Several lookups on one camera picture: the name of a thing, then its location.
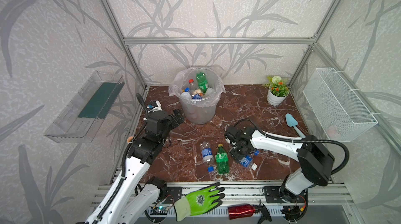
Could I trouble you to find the clear bottle blue label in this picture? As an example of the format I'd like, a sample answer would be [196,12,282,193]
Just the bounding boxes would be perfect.
[200,141,216,174]

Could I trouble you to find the clear bottle red label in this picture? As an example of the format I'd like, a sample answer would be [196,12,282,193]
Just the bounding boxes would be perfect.
[189,79,202,97]

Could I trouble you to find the green bottle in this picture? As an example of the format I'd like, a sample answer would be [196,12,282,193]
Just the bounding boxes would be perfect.
[215,144,230,174]
[196,72,209,93]

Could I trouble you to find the white bottle red cap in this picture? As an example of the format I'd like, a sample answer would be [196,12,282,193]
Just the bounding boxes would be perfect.
[204,87,215,97]

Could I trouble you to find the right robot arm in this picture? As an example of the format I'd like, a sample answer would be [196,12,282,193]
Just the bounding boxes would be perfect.
[225,126,350,203]

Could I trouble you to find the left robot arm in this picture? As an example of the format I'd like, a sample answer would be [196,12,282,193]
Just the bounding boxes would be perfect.
[85,110,184,224]

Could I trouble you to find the grey bin with plastic liner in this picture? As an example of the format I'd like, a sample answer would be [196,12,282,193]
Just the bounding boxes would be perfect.
[169,67,226,125]

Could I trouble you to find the small terracotta vase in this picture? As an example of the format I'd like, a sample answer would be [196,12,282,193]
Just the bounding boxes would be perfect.
[127,136,134,144]

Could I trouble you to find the light blue spatula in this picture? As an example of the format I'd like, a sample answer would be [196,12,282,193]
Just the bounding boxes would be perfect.
[285,113,306,138]

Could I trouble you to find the potted plant in white pot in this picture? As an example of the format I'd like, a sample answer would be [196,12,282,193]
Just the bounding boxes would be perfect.
[263,76,290,106]

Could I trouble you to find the red spray bottle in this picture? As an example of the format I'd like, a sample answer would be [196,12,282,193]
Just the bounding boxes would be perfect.
[228,201,272,224]

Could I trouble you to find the green work glove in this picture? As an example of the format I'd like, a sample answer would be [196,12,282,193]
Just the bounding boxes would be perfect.
[174,182,225,222]

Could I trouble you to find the green circuit board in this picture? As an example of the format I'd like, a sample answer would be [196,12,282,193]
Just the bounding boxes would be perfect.
[149,206,169,216]

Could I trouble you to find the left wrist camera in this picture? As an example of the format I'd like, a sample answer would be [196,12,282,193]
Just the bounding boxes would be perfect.
[146,100,162,113]

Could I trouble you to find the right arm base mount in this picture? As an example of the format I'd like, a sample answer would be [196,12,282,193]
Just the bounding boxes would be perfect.
[262,186,308,204]

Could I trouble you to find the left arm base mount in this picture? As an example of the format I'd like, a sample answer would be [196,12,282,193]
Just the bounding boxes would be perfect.
[153,186,183,204]

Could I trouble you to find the clear plastic wall shelf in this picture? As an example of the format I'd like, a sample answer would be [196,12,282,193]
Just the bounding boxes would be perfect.
[44,71,125,144]

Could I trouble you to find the aluminium frame rail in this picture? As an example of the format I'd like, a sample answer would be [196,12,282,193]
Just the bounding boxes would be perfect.
[123,37,314,45]

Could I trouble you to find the white wire mesh basket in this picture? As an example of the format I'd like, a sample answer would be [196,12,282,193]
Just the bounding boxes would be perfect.
[303,67,378,143]

